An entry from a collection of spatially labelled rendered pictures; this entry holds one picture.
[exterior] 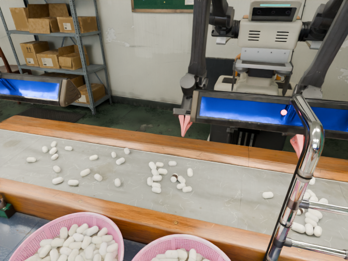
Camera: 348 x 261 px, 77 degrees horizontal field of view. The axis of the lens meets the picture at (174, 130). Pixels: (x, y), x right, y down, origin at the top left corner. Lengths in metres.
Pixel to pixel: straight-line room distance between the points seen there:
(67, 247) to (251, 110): 0.58
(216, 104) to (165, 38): 2.35
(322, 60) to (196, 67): 0.41
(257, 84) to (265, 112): 0.78
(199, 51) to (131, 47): 2.24
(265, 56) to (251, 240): 0.86
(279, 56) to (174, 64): 1.81
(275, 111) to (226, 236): 0.34
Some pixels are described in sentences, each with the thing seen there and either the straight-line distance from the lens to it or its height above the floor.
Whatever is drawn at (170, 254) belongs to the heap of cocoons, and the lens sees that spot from 0.64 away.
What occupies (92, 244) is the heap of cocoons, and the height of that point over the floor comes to 0.73.
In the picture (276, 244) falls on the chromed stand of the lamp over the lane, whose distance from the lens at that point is 0.58.
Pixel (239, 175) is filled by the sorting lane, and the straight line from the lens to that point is 0.86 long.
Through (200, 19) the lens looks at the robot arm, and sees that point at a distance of 0.82.
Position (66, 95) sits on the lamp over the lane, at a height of 1.07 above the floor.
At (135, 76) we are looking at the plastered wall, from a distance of 3.12.
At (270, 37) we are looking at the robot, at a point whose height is 1.15.
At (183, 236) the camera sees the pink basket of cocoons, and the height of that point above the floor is 0.77.
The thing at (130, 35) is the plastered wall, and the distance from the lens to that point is 3.03.
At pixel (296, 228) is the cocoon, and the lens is 0.74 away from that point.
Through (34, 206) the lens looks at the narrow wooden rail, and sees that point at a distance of 0.87.
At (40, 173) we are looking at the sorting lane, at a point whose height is 0.74.
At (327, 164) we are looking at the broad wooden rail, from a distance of 1.02.
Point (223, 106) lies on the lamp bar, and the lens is 0.53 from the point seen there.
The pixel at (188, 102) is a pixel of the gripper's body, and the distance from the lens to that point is 0.86.
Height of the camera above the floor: 1.29
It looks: 30 degrees down
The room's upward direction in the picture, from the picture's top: straight up
